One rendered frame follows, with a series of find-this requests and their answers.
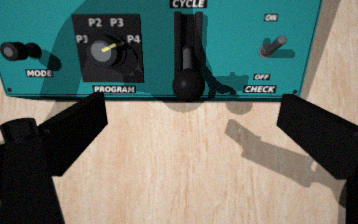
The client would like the dark teal wedge-shaped console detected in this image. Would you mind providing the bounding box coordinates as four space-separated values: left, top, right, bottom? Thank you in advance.
0 0 323 102

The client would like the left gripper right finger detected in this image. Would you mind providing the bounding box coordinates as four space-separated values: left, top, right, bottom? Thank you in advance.
276 94 358 224

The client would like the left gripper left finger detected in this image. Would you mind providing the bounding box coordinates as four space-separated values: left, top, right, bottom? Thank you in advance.
0 92 108 224

